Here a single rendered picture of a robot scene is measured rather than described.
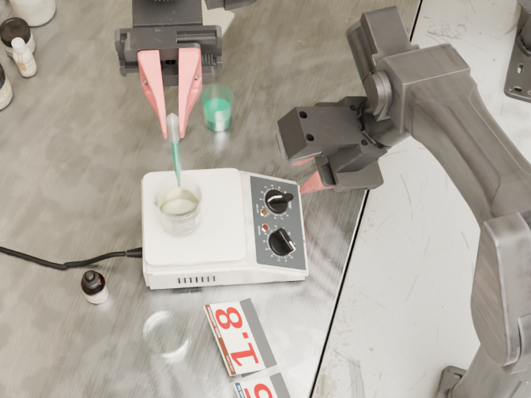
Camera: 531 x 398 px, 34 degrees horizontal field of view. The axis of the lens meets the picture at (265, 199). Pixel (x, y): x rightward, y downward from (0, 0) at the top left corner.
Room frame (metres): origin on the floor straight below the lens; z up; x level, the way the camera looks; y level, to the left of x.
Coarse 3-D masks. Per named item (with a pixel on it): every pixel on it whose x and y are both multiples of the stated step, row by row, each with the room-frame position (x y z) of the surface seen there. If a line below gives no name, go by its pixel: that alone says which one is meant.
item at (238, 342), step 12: (216, 312) 0.30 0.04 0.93; (228, 312) 0.30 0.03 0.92; (228, 324) 0.29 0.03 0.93; (240, 324) 0.29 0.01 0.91; (228, 336) 0.27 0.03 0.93; (240, 336) 0.27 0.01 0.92; (228, 348) 0.25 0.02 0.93; (240, 348) 0.26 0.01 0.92; (252, 348) 0.26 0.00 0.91; (240, 360) 0.24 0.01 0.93; (252, 360) 0.25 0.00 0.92
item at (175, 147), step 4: (172, 144) 0.38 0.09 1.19; (176, 144) 0.38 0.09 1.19; (172, 148) 0.38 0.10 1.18; (176, 148) 0.38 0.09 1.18; (172, 152) 0.38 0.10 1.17; (176, 152) 0.38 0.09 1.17; (172, 156) 0.39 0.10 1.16; (176, 156) 0.38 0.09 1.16; (176, 160) 0.38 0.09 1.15; (176, 164) 0.38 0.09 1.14; (180, 164) 0.39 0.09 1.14; (176, 168) 0.38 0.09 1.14; (180, 168) 0.39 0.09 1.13; (176, 172) 0.38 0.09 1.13; (180, 172) 0.39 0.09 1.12; (176, 176) 0.39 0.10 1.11; (180, 176) 0.39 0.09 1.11; (180, 184) 0.39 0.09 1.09
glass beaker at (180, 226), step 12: (168, 180) 0.41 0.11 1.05; (180, 180) 0.41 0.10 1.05; (192, 180) 0.41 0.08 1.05; (156, 192) 0.39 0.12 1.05; (156, 204) 0.38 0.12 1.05; (168, 216) 0.36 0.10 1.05; (180, 216) 0.36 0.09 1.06; (192, 216) 0.37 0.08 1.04; (168, 228) 0.37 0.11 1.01; (180, 228) 0.36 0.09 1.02; (192, 228) 0.37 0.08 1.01
